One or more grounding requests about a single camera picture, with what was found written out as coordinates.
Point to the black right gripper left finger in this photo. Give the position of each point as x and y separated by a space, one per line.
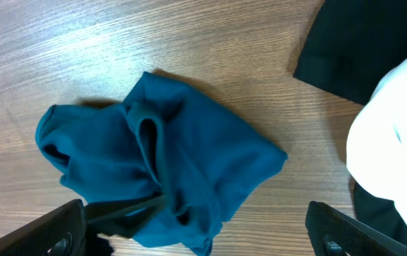
59 232

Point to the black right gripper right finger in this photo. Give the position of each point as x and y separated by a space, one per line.
333 233

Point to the dark blue shirt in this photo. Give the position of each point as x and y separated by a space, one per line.
165 137

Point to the white shirt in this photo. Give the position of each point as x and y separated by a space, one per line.
377 141

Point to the black garment at right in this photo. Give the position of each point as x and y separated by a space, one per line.
352 44

